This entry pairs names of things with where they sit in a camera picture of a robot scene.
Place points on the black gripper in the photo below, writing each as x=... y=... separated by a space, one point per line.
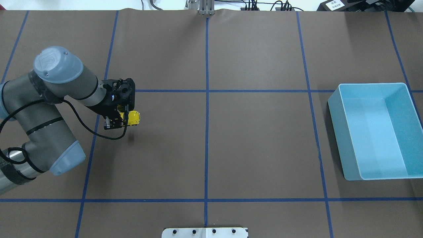
x=105 y=108

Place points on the yellow beetle toy car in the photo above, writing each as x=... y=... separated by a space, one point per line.
x=132 y=118

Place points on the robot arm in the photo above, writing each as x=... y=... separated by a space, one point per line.
x=32 y=100

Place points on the light blue plastic bin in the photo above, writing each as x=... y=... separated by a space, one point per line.
x=377 y=130

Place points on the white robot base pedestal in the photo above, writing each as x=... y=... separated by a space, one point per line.
x=206 y=232

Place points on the aluminium frame post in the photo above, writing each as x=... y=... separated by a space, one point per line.
x=204 y=7

